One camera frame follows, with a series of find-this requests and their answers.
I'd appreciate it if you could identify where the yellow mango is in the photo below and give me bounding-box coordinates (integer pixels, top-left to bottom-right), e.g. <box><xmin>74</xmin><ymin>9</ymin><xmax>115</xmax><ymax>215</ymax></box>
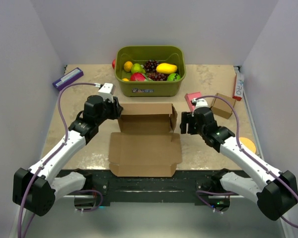
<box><xmin>156</xmin><ymin>63</ymin><xmax>177</xmax><ymax>74</ymax></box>

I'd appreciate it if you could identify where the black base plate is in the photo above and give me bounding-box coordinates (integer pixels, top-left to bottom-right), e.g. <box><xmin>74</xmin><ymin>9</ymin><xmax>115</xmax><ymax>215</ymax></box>
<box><xmin>59</xmin><ymin>169</ymin><xmax>249</xmax><ymax>208</ymax></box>

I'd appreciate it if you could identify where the green plastic bin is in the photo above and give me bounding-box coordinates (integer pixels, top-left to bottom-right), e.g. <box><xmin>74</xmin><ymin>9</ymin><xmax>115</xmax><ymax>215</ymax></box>
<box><xmin>114</xmin><ymin>45</ymin><xmax>186</xmax><ymax>97</ymax></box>

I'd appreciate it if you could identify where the small brown cardboard box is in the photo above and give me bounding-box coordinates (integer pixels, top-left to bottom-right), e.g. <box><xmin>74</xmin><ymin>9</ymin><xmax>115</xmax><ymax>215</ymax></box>
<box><xmin>211</xmin><ymin>93</ymin><xmax>236</xmax><ymax>119</ymax></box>

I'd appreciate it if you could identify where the red fruit behind bin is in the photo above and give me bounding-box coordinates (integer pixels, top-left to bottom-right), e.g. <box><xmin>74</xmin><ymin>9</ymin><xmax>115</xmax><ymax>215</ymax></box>
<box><xmin>112</xmin><ymin>59</ymin><xmax>116</xmax><ymax>69</ymax></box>

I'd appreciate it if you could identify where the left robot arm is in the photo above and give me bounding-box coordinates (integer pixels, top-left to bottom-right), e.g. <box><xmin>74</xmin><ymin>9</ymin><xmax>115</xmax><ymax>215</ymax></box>
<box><xmin>12</xmin><ymin>95</ymin><xmax>123</xmax><ymax>216</ymax></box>

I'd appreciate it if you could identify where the dark grape bunch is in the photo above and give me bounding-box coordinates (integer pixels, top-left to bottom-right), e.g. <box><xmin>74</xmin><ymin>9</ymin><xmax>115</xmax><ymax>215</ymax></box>
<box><xmin>144</xmin><ymin>59</ymin><xmax>160</xmax><ymax>73</ymax></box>
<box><xmin>147</xmin><ymin>72</ymin><xmax>169</xmax><ymax>81</ymax></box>

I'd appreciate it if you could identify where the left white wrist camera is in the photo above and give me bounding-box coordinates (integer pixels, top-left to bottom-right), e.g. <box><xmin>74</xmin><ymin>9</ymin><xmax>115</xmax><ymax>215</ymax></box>
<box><xmin>95</xmin><ymin>83</ymin><xmax>115</xmax><ymax>103</ymax></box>

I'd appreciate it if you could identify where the red white toothpaste box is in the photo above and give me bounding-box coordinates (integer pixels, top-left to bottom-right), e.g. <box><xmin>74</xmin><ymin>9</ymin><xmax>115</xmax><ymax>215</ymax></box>
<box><xmin>232</xmin><ymin>72</ymin><xmax>244</xmax><ymax>101</ymax></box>

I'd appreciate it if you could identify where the dark grape bunch upper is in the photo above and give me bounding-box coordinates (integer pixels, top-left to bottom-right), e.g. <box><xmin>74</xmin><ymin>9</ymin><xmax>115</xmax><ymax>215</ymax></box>
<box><xmin>144</xmin><ymin>59</ymin><xmax>160</xmax><ymax>73</ymax></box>

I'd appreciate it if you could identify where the orange round sponge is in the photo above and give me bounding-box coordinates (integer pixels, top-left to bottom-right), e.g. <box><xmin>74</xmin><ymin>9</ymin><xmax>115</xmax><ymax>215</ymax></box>
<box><xmin>239</xmin><ymin>137</ymin><xmax>256</xmax><ymax>153</ymax></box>

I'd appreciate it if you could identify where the large cardboard box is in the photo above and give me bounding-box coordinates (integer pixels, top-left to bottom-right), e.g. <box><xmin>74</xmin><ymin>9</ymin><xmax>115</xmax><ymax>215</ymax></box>
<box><xmin>108</xmin><ymin>103</ymin><xmax>182</xmax><ymax>178</ymax></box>

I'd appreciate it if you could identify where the pink rectangular block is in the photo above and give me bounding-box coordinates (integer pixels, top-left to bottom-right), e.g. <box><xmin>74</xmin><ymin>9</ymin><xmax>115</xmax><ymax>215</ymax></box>
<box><xmin>184</xmin><ymin>92</ymin><xmax>202</xmax><ymax>112</ymax></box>

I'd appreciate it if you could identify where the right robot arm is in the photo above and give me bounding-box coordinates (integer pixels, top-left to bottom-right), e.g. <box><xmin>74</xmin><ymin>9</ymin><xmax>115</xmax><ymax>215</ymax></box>
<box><xmin>180</xmin><ymin>107</ymin><xmax>298</xmax><ymax>221</ymax></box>

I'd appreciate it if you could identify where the green pear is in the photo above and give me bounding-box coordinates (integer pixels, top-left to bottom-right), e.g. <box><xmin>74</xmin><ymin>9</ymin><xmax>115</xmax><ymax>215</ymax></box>
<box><xmin>131</xmin><ymin>63</ymin><xmax>146</xmax><ymax>74</ymax></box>

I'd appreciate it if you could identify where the purple rectangular box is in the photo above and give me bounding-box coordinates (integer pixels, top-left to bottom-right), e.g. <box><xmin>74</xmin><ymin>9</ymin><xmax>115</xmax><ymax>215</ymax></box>
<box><xmin>52</xmin><ymin>67</ymin><xmax>84</xmax><ymax>91</ymax></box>

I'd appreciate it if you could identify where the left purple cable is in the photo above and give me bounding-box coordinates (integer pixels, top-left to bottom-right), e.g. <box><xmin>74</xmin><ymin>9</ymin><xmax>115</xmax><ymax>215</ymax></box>
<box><xmin>16</xmin><ymin>82</ymin><xmax>100</xmax><ymax>238</ymax></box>

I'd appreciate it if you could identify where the dark grape bunch lower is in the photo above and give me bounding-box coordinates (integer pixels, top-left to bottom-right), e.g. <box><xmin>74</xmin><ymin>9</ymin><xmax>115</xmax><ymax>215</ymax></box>
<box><xmin>147</xmin><ymin>72</ymin><xmax>169</xmax><ymax>81</ymax></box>

